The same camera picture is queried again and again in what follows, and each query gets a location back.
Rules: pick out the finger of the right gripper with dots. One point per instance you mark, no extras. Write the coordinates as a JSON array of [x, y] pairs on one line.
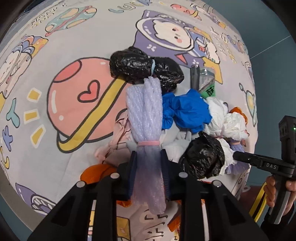
[[194, 77]]

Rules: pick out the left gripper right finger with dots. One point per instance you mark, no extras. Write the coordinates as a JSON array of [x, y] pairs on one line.
[[165, 165]]

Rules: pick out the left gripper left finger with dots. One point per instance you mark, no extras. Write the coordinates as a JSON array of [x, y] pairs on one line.
[[132, 169]]

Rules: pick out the green silver snack wrapper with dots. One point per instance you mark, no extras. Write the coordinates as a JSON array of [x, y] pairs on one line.
[[207, 82]]

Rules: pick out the pink cloth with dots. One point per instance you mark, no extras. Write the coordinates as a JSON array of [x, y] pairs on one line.
[[116, 152]]

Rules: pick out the round black plastic bag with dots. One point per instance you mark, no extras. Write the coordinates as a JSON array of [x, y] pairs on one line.
[[203, 158]]

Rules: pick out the orange plastic bag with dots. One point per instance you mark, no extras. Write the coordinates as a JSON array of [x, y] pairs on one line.
[[97, 172]]

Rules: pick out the blue plastic bag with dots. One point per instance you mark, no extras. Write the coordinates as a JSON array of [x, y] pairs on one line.
[[187, 111]]

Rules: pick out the lavender foam net sleeve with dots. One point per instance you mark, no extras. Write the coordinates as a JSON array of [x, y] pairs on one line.
[[145, 114]]

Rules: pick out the white plastic bag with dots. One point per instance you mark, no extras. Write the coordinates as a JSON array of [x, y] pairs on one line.
[[230, 130]]

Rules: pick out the black plastic bag bundle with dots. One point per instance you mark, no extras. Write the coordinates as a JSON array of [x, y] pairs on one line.
[[135, 65]]

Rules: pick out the black sleeved right forearm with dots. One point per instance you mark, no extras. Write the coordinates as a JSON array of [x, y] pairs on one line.
[[284, 231]]

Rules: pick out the yellow rimmed trash bin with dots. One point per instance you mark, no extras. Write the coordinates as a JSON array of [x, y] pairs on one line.
[[259, 203]]

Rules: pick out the person's right hand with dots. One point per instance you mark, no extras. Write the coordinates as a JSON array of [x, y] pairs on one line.
[[270, 191]]

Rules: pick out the cartoon space bed sheet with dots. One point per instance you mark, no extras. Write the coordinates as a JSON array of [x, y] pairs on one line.
[[59, 102]]

